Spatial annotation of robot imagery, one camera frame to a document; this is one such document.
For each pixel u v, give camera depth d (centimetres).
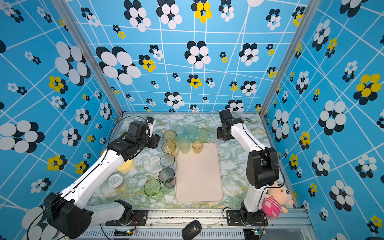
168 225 72
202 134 102
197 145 97
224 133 77
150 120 69
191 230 68
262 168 48
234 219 73
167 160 92
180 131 102
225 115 73
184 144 94
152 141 69
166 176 82
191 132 97
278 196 74
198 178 87
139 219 73
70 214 37
